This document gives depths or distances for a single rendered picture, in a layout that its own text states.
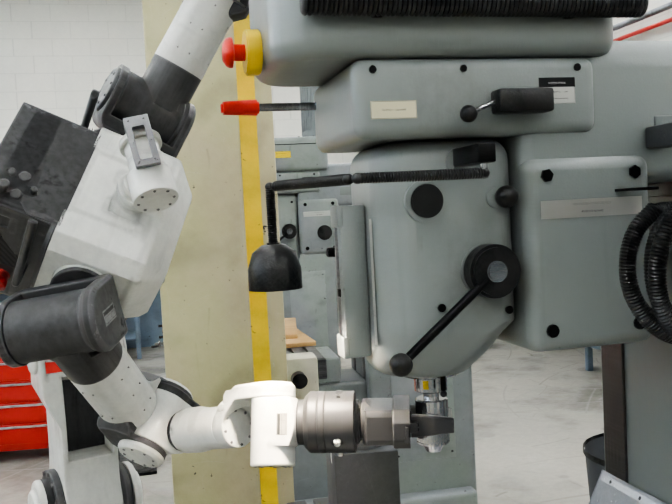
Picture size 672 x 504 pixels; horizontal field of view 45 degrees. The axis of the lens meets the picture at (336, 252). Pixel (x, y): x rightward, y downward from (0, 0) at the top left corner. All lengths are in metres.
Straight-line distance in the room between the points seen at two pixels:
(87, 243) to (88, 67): 9.06
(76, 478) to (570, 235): 0.99
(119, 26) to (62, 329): 9.27
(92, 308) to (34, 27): 9.32
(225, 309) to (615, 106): 1.92
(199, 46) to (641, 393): 0.92
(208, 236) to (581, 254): 1.87
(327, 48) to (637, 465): 0.85
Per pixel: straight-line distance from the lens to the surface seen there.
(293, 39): 1.02
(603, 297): 1.15
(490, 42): 1.08
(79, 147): 1.33
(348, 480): 1.56
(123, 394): 1.29
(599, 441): 3.36
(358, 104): 1.02
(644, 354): 1.38
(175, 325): 2.84
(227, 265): 2.83
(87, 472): 1.62
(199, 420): 1.30
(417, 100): 1.04
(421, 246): 1.06
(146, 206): 1.21
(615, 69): 1.18
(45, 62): 10.31
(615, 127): 1.17
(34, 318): 1.18
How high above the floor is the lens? 1.55
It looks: 3 degrees down
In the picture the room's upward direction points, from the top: 3 degrees counter-clockwise
